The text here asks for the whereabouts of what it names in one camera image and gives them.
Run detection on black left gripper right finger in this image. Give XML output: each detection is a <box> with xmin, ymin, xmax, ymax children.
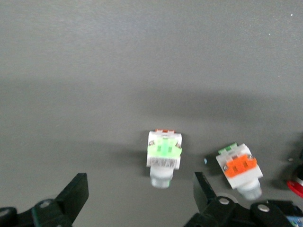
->
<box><xmin>184</xmin><ymin>172</ymin><xmax>255</xmax><ymax>227</ymax></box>

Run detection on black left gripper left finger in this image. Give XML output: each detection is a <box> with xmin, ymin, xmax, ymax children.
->
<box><xmin>32</xmin><ymin>173</ymin><xmax>89</xmax><ymax>227</ymax></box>

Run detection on white button orange contact face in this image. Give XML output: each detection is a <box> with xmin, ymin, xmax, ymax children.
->
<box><xmin>215</xmin><ymin>141</ymin><xmax>264</xmax><ymax>201</ymax></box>

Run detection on white button green contact face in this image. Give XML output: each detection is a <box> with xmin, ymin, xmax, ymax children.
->
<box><xmin>146</xmin><ymin>128</ymin><xmax>183</xmax><ymax>189</ymax></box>

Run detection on dark grey table cover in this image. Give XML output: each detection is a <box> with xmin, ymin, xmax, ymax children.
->
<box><xmin>0</xmin><ymin>0</ymin><xmax>303</xmax><ymax>227</ymax></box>

